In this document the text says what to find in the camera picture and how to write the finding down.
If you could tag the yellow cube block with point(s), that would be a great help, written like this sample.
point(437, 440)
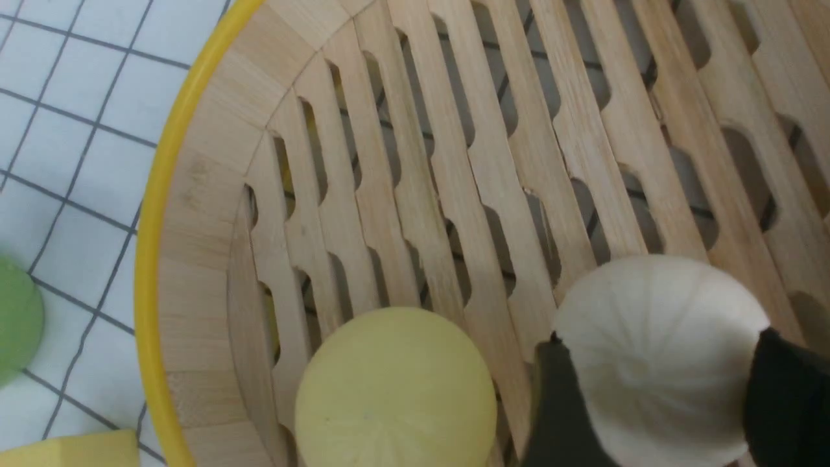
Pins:
point(111, 448)

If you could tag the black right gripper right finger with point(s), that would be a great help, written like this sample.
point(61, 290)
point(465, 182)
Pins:
point(786, 408)

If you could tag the green apple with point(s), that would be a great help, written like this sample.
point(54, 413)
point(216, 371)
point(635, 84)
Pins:
point(22, 320)

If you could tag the bamboo steamer tray yellow rim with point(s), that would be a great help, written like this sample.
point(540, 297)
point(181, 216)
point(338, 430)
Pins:
point(472, 158)

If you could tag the cream bun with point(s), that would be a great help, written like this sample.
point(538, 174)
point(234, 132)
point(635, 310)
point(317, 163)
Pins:
point(662, 347)

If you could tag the yellow bun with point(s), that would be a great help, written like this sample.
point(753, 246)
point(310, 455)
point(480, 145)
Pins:
point(399, 386)

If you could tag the white grid tablecloth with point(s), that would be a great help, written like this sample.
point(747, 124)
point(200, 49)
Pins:
point(86, 89)

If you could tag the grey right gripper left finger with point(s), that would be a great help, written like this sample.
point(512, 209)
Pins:
point(561, 430)

